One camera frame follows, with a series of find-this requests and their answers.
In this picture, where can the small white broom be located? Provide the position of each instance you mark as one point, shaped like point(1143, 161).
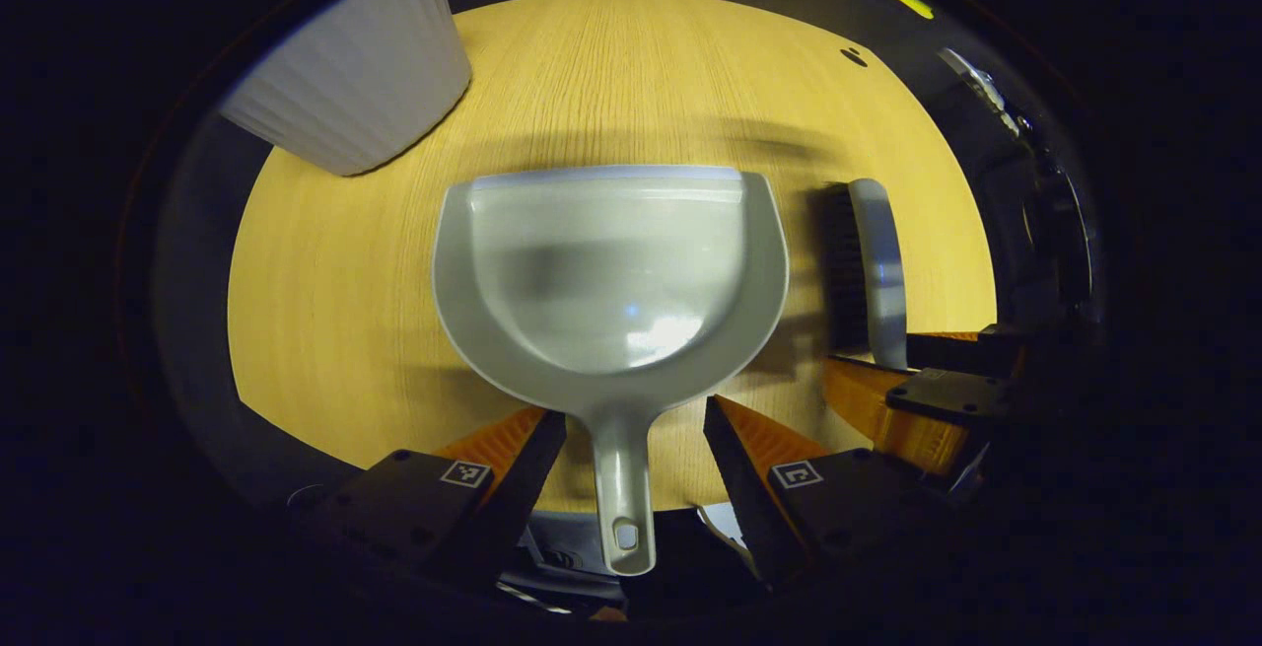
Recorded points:
point(882, 261)

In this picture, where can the wooden desktop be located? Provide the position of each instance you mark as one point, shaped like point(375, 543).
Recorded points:
point(325, 311)

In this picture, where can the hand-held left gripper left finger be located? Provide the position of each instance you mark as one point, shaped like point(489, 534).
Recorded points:
point(527, 478)

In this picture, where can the white ribbed garbage bin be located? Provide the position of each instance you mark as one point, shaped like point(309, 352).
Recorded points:
point(365, 74)

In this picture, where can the light grey dustpan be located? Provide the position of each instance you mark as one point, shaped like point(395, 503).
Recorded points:
point(611, 281)

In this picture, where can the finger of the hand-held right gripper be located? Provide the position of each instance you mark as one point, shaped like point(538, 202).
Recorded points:
point(971, 352)
point(946, 394)

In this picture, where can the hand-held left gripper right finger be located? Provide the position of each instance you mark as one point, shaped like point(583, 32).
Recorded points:
point(739, 488)

